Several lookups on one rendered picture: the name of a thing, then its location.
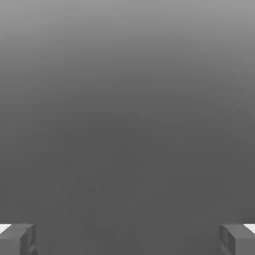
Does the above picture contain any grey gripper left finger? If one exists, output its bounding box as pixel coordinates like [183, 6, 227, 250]
[0, 223, 38, 255]

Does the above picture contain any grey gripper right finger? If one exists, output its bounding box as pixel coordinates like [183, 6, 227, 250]
[218, 223, 255, 255]

